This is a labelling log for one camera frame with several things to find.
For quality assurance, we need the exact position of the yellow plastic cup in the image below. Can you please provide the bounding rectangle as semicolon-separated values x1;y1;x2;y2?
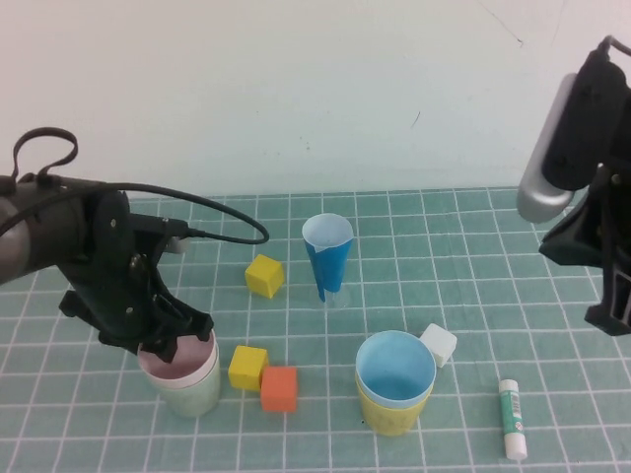
355;373;435;438

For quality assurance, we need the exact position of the green plastic cup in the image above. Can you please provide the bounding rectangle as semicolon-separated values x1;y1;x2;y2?
160;352;222;419

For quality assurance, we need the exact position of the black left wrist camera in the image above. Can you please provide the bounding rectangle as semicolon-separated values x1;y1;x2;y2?
130;214;191;255

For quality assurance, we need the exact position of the white green glue stick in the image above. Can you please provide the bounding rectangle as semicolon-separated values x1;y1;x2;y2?
498;377;528;462

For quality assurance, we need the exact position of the orange cube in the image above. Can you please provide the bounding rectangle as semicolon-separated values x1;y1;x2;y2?
259;365;299;413

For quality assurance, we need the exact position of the pink plastic cup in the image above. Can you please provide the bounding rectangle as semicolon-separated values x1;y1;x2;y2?
137;328;220;391

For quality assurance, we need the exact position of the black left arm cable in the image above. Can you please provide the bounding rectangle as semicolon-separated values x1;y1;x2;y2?
0;126;271;245

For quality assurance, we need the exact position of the light blue plastic cup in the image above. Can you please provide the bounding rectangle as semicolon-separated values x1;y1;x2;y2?
355;330;438;410

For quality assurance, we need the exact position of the blue paper cone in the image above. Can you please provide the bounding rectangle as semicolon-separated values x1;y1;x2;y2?
301;214;354;309

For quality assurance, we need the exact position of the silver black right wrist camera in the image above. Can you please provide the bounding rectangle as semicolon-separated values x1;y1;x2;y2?
516;48;631;224

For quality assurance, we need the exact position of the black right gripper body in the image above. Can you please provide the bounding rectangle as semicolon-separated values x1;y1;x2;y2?
539;165;631;337

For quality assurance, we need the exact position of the green checked tablecloth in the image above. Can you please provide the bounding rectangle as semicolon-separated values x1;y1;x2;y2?
0;186;631;473

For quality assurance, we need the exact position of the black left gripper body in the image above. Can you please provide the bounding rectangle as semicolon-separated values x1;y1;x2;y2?
58;189;215;355

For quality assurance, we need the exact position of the yellow cube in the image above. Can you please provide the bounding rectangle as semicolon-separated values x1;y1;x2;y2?
228;344;270;392
245;253;286;300

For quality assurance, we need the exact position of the white cube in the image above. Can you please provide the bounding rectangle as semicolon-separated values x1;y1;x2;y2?
419;322;457;369

